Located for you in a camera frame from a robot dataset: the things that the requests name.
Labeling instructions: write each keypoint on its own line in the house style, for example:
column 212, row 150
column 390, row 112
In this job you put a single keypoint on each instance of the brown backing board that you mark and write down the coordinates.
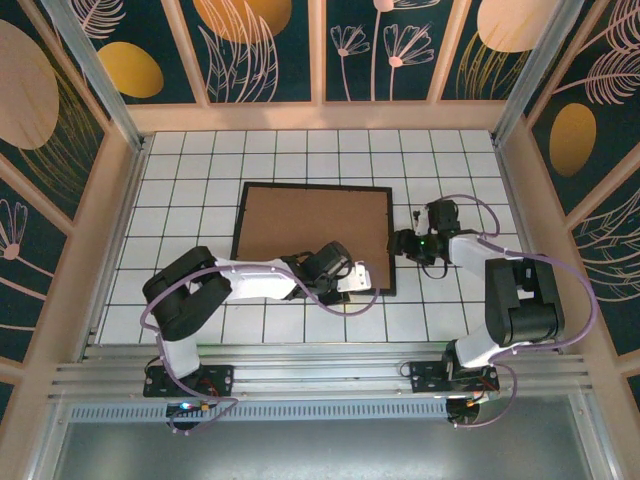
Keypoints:
column 310, row 225

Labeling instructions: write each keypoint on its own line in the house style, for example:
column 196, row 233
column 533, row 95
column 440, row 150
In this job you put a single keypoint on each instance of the black picture frame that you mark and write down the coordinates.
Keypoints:
column 320, row 187

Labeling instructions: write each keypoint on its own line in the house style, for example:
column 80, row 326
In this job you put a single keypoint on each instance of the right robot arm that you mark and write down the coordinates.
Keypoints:
column 475, row 250

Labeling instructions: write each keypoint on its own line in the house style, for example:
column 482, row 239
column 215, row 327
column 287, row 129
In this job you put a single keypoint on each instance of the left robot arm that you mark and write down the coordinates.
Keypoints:
column 255, row 277

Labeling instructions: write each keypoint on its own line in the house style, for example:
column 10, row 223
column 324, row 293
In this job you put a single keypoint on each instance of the black electronics module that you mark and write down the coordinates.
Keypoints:
column 462, row 411
column 186, row 406

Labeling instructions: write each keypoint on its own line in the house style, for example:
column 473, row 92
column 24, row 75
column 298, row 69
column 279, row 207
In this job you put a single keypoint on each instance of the grey metal panel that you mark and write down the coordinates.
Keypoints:
column 320, row 450

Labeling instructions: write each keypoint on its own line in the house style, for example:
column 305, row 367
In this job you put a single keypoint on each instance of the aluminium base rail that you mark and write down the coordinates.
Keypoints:
column 320, row 372

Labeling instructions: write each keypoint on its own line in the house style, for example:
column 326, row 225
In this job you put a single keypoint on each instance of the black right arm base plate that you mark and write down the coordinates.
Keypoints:
column 425, row 372

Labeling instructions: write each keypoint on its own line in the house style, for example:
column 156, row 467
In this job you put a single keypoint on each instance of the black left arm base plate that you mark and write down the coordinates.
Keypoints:
column 220, row 375

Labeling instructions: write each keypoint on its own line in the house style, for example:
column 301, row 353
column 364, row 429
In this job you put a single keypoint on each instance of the aluminium corner post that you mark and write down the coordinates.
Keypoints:
column 531, row 75
column 106, row 85

